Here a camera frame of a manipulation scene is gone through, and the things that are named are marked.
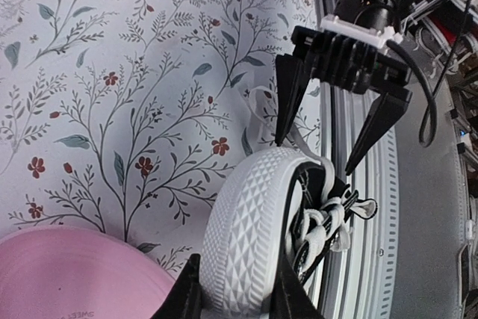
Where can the black white canvas sneaker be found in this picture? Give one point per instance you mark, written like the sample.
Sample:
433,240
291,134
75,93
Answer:
276,201

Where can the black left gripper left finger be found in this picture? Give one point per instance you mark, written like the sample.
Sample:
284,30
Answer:
184,301

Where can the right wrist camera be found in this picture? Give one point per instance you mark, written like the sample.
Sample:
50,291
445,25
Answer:
370,36

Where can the floral patterned table mat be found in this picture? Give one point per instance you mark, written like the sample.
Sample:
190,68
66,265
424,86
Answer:
126,116

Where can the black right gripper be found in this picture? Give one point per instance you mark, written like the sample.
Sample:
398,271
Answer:
351,65

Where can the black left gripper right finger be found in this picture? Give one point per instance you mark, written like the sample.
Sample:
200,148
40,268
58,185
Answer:
288,299

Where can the aluminium front rail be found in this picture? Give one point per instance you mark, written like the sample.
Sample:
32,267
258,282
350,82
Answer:
406,261

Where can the pink plastic plate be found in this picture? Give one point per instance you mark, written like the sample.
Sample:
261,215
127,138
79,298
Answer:
66,272

